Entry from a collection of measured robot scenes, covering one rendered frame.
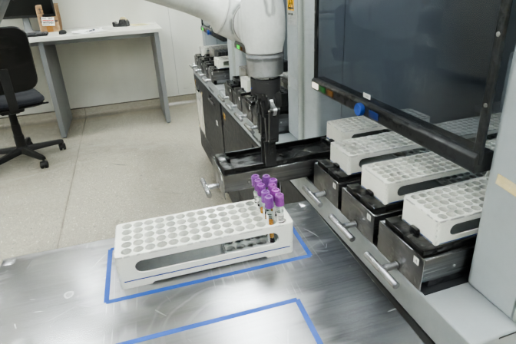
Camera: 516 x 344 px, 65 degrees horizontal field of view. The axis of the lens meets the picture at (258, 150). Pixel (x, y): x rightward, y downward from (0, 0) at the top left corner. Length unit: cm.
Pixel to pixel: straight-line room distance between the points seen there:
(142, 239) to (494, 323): 59
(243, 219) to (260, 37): 43
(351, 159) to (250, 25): 39
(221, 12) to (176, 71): 355
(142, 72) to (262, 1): 369
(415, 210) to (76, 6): 405
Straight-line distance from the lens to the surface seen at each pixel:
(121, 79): 457
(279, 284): 68
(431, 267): 80
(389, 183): 88
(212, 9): 107
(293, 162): 110
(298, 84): 136
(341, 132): 115
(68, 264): 81
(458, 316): 80
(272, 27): 94
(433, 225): 79
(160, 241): 69
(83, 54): 454
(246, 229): 69
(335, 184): 100
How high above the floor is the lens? 127
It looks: 23 degrees down
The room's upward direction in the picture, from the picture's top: 3 degrees counter-clockwise
